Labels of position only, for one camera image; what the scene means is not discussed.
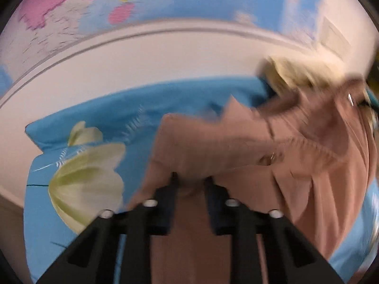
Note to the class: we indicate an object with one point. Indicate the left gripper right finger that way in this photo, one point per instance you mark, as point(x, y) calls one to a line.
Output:
point(264, 247)

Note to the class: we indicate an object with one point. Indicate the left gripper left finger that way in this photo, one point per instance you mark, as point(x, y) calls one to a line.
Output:
point(115, 247)

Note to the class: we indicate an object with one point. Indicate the pink coat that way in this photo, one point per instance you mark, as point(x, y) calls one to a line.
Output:
point(308, 153)

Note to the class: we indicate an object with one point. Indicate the blue floral bed sheet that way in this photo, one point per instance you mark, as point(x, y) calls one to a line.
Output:
point(94, 157)

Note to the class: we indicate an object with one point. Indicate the beige garment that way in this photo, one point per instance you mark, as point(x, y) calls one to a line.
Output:
point(321, 84)

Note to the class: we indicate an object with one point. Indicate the colourful wall map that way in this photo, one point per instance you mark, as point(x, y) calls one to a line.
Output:
point(40, 28)

